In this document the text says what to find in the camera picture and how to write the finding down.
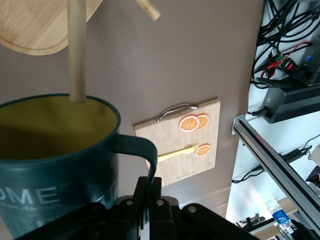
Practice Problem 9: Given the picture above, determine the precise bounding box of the teal mug yellow inside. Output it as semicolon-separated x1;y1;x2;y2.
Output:
0;93;159;240

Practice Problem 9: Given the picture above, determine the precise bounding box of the grey device box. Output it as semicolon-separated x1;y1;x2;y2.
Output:
293;34;320;87

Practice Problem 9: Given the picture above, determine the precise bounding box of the aluminium camera mount profile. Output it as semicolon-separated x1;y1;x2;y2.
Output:
233;116;320;227

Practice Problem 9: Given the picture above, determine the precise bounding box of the bamboo cutting board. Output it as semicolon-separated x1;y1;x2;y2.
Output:
133;98;221;188

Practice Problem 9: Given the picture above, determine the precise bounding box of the yellow plastic fork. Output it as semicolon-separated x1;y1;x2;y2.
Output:
156;142;200;163

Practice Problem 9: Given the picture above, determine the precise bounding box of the wooden cup rack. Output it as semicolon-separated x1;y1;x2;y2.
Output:
0;0;162;104

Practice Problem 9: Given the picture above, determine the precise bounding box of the orange slice toy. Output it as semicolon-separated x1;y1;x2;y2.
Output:
194;142;211;158
178;114;201;133

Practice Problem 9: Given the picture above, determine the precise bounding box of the red cable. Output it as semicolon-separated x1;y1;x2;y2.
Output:
259;41;313;78

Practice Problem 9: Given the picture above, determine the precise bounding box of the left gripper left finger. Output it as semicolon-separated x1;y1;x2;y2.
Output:
114;176;149;226

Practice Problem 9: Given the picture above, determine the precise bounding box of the dark finned power supply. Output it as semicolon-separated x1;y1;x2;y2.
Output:
263;82;320;125

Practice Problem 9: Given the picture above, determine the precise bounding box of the black cable bundle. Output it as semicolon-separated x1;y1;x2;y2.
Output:
251;0;320;88

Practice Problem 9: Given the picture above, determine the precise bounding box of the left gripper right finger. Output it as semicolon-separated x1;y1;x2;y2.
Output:
151;176;180;226

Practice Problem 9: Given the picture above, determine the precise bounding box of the clear water bottle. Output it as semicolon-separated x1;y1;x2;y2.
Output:
265;199;300;240

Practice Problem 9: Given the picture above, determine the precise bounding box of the thin black cable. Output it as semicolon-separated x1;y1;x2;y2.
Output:
231;164;266;185

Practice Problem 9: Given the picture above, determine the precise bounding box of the black adapter with cable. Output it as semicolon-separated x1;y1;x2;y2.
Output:
278;134;320;163

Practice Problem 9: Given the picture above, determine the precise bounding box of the grey metal mount bracket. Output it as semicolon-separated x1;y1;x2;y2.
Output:
230;115;249;136

